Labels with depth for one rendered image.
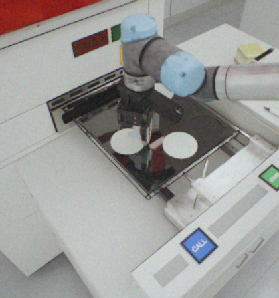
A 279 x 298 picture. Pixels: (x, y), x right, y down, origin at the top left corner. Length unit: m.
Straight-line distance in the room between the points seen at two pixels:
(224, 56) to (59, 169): 0.68
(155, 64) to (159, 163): 0.33
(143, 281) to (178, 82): 0.37
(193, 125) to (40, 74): 0.46
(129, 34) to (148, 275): 0.46
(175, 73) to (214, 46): 0.63
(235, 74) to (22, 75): 0.53
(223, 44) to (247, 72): 0.57
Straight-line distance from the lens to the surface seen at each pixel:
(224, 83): 0.63
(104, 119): 0.93
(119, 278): 0.75
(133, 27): 0.60
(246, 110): 0.92
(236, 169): 0.85
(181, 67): 0.53
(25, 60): 0.82
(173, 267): 0.61
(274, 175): 0.77
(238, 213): 0.69
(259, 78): 0.61
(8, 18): 0.71
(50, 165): 0.94
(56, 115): 0.93
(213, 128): 0.91
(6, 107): 0.87
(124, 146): 0.84
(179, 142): 0.86
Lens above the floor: 1.54
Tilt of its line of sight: 50 degrees down
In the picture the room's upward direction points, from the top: straight up
